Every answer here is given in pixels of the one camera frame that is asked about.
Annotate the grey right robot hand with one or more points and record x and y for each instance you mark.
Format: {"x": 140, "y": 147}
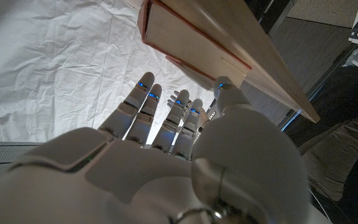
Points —
{"x": 120, "y": 186}

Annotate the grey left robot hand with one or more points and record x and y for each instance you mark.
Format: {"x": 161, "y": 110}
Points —
{"x": 171, "y": 100}

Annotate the red book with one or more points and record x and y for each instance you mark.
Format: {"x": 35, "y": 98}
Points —
{"x": 185, "y": 37}

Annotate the white pocket calculator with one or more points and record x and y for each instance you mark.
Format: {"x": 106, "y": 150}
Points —
{"x": 194, "y": 74}

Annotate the olive trouser leg of person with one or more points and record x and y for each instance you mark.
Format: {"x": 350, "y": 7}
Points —
{"x": 337, "y": 152}

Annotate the white crumpled backdrop sheet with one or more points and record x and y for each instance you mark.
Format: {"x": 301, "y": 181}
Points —
{"x": 57, "y": 62}

